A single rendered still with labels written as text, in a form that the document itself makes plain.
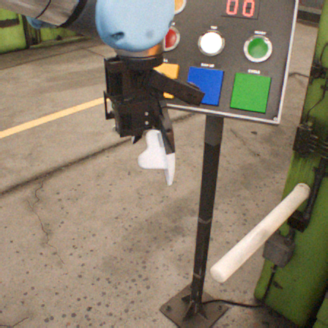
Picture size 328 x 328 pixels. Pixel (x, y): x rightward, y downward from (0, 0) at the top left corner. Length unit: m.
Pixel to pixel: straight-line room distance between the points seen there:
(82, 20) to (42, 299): 1.42
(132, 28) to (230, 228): 1.64
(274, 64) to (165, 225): 1.26
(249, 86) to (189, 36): 0.17
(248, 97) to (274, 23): 0.17
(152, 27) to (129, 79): 0.22
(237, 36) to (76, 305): 1.22
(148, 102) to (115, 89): 0.05
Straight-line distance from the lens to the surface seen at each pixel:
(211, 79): 0.77
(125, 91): 0.53
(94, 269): 1.69
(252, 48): 0.78
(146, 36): 0.32
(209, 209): 1.10
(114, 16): 0.30
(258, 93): 0.75
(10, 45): 5.18
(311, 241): 1.26
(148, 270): 1.66
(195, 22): 0.82
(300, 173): 1.14
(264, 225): 0.97
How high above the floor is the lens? 1.29
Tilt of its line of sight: 34 degrees down
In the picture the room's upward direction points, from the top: straight up
